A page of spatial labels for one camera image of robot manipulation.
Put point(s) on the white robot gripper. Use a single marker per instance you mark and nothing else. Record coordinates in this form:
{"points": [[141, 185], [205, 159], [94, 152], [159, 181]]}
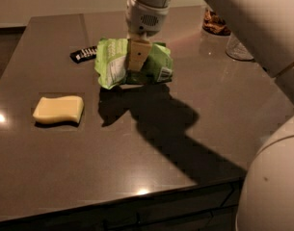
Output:
{"points": [[145, 20]]}

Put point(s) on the green rice chip bag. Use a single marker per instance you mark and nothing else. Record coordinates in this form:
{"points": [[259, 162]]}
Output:
{"points": [[111, 64]]}

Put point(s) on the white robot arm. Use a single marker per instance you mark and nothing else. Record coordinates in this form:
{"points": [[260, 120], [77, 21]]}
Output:
{"points": [[226, 124]]}

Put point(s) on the yellow sponge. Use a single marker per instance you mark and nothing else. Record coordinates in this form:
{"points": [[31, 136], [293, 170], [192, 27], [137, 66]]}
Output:
{"points": [[60, 109]]}

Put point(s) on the black snack bar wrapper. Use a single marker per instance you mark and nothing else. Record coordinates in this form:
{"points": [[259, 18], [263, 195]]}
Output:
{"points": [[84, 55]]}

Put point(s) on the glass jar with black lid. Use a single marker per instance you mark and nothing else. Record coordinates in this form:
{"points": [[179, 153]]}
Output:
{"points": [[214, 24]]}

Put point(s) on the clear plastic measuring cup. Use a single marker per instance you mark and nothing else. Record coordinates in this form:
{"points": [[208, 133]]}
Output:
{"points": [[236, 50]]}

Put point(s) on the dark cabinet drawers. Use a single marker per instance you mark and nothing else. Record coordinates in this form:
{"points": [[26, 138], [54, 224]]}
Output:
{"points": [[207, 208]]}

